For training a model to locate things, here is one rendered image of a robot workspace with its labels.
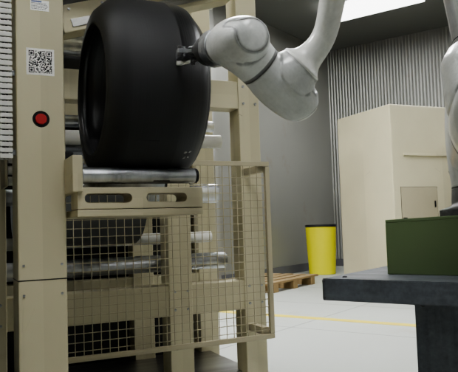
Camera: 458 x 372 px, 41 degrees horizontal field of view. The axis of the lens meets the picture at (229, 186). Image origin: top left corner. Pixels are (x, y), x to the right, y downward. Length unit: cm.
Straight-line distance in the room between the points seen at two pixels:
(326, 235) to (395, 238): 751
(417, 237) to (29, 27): 118
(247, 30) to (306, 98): 21
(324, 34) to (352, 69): 913
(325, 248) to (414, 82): 308
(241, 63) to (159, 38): 44
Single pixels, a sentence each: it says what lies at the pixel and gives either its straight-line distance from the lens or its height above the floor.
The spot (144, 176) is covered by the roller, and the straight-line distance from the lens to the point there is 172.
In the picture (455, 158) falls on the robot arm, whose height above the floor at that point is 86.
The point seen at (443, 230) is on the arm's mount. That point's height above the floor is 73.
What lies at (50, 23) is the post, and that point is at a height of 133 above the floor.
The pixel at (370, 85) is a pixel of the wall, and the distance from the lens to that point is 1032.
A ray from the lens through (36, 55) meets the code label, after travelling 180.
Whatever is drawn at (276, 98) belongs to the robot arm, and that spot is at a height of 103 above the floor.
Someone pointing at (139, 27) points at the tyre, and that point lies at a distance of 171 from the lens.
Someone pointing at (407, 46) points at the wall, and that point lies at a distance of 1022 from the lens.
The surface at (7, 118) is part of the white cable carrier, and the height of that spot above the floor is 106.
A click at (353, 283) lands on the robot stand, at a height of 64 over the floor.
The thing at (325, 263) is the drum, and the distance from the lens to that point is 873.
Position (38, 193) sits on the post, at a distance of 174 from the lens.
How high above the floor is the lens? 75
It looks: 4 degrees up
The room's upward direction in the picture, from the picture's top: 2 degrees counter-clockwise
